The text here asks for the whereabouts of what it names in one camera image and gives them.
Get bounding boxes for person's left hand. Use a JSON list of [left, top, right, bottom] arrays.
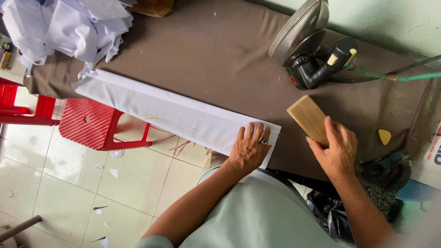
[[227, 122, 276, 174]]

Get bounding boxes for person's right hand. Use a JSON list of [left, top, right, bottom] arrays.
[[306, 116, 359, 182]]

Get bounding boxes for wooden pressing block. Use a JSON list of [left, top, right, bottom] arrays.
[[286, 95, 330, 148]]

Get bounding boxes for long white fabric strip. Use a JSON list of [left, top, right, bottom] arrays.
[[72, 69, 282, 170]]

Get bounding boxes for beige trousers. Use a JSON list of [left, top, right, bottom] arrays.
[[203, 149, 229, 173]]

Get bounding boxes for yellow tailor's chalk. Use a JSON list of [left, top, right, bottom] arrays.
[[378, 129, 392, 146]]

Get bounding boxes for dark teal cloth bundle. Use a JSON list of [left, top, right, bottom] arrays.
[[362, 151, 413, 192]]

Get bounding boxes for pale green shirt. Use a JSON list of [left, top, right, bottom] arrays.
[[135, 165, 353, 248]]

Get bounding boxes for black plastic bag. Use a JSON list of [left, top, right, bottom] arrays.
[[306, 189, 355, 244]]

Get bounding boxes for red threads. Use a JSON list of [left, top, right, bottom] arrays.
[[151, 125, 208, 156]]

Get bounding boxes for speckled grey cloth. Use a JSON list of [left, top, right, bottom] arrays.
[[365, 185, 404, 223]]

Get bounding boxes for blue plastic sheet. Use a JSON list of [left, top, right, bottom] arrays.
[[396, 179, 441, 204]]

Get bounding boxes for white printed sack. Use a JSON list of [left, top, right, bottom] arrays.
[[410, 122, 441, 191]]

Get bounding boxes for brown ironing table cloth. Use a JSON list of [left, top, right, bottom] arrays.
[[23, 0, 441, 182]]

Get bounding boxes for black and grey steam iron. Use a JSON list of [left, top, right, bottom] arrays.
[[268, 0, 359, 91]]

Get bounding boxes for scattered white fabric scraps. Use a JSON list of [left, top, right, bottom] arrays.
[[91, 148, 126, 248]]

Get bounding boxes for red plastic stool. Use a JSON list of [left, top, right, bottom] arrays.
[[59, 98, 153, 151]]

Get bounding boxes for brown wooden object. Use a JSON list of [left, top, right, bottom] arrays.
[[127, 0, 175, 18]]

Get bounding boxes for red plastic chair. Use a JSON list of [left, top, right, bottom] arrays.
[[0, 77, 61, 127]]

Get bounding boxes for pile of white fabric pieces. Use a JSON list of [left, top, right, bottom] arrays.
[[0, 0, 138, 80]]

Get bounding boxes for grey pipe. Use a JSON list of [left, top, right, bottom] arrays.
[[0, 215, 42, 243]]

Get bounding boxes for yellow lighter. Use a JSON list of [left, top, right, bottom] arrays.
[[0, 51, 14, 71]]

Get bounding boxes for green iron hose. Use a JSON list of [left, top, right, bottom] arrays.
[[346, 64, 441, 82]]

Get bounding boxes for dark grey cord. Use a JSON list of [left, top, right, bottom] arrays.
[[385, 54, 441, 76]]

